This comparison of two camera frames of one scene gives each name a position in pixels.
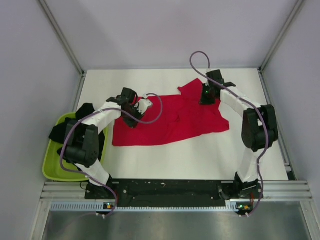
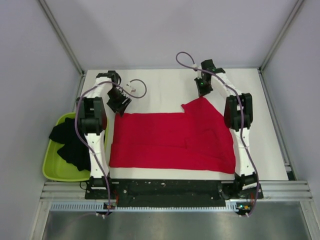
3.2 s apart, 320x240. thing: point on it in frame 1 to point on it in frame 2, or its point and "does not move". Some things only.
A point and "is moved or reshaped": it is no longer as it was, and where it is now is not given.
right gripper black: [203, 100] to [202, 92]
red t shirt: [182, 115] is moved or reshaped
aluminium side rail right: [289, 171] does not move
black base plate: [168, 192] does not move
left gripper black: [132, 124] to [119, 107]
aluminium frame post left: [56, 28] does not move
